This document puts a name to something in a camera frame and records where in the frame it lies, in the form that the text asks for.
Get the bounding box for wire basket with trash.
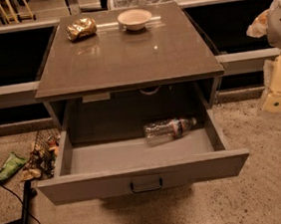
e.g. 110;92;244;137
21;128;61;181

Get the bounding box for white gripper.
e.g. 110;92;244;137
246;10;281;113

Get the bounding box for white bowl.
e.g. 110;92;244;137
118;9;152;31

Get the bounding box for wooden chair legs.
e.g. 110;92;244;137
0;0;37;27

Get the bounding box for black drawer handle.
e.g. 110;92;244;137
130;179;163;194

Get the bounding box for clear plastic water bottle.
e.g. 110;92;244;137
143;117;196;146

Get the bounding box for green chip bag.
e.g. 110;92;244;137
0;152;27;182

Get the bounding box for grey open top drawer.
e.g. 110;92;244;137
27;79;253;209

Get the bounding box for crumpled gold foil bag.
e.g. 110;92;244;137
66;17;97;42

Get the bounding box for grey cabinet with counter top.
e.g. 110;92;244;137
25;0;230;132

